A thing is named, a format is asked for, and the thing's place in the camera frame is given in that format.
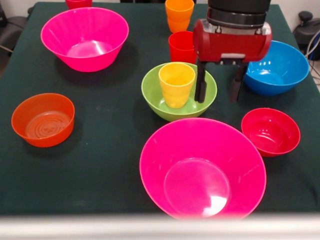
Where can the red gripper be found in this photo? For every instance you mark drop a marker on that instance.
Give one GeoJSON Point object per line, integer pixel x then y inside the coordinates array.
{"type": "Point", "coordinates": [230, 46]}

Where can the yellow cup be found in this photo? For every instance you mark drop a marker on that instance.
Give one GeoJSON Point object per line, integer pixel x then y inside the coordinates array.
{"type": "Point", "coordinates": [176, 87]}

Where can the blue bowl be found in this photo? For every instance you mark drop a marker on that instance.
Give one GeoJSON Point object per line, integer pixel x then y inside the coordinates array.
{"type": "Point", "coordinates": [280, 75]}

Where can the green bowl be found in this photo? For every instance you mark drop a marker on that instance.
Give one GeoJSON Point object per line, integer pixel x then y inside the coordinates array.
{"type": "Point", "coordinates": [152, 95]}

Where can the large pink bowl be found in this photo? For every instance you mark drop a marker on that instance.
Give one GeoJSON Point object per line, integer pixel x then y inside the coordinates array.
{"type": "Point", "coordinates": [195, 150]}
{"type": "Point", "coordinates": [85, 27]}

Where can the small crimson bowl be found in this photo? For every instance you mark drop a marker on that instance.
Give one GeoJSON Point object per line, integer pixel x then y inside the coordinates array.
{"type": "Point", "coordinates": [271, 132]}

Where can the orange bowl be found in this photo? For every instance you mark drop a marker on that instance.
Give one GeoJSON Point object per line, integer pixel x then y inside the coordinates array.
{"type": "Point", "coordinates": [42, 122]}

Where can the red cup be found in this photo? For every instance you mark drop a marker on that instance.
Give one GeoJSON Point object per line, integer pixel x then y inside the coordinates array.
{"type": "Point", "coordinates": [181, 47]}

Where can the orange cup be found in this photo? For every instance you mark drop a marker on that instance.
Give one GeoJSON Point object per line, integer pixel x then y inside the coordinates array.
{"type": "Point", "coordinates": [179, 15]}

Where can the crimson cup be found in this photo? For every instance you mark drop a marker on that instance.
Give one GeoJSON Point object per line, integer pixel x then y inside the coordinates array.
{"type": "Point", "coordinates": [78, 3]}

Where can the dark green table cloth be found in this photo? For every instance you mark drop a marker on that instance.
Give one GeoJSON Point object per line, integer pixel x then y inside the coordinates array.
{"type": "Point", "coordinates": [75, 170]}

